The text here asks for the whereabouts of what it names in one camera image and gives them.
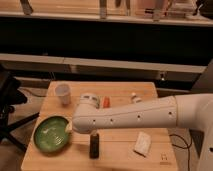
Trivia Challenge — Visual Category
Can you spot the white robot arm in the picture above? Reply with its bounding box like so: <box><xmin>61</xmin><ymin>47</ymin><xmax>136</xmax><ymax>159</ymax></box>
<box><xmin>70</xmin><ymin>93</ymin><xmax>213</xmax><ymax>171</ymax></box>

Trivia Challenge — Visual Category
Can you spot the black remote control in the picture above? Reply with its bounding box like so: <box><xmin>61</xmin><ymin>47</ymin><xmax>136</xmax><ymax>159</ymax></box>
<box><xmin>89</xmin><ymin>131</ymin><xmax>99</xmax><ymax>159</ymax></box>

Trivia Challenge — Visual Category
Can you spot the white folded cloth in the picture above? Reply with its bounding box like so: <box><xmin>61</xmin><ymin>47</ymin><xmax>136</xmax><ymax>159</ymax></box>
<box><xmin>134</xmin><ymin>132</ymin><xmax>151</xmax><ymax>157</ymax></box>

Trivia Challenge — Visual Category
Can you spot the green ceramic bowl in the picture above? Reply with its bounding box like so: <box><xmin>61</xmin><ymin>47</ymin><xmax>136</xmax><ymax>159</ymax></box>
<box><xmin>33</xmin><ymin>116</ymin><xmax>70</xmax><ymax>153</ymax></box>

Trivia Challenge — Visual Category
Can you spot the orange carrot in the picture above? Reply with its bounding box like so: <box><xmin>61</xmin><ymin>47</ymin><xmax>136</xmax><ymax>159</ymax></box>
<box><xmin>103</xmin><ymin>97</ymin><xmax>110</xmax><ymax>108</ymax></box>

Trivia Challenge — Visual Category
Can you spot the black office chair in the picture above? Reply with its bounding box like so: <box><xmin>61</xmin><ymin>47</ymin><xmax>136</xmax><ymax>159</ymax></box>
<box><xmin>0</xmin><ymin>64</ymin><xmax>39</xmax><ymax>152</ymax></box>

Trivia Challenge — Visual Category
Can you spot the translucent plastic cup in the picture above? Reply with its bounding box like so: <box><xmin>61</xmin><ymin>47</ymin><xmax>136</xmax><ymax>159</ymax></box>
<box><xmin>55</xmin><ymin>84</ymin><xmax>71</xmax><ymax>105</ymax></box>

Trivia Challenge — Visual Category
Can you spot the white tube with label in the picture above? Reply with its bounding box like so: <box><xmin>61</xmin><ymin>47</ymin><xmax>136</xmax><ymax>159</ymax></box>
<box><xmin>131</xmin><ymin>92</ymin><xmax>142</xmax><ymax>103</ymax></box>

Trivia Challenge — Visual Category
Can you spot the black cable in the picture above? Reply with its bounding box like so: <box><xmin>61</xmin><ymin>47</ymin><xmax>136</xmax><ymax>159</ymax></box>
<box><xmin>169</xmin><ymin>133</ymin><xmax>193</xmax><ymax>171</ymax></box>

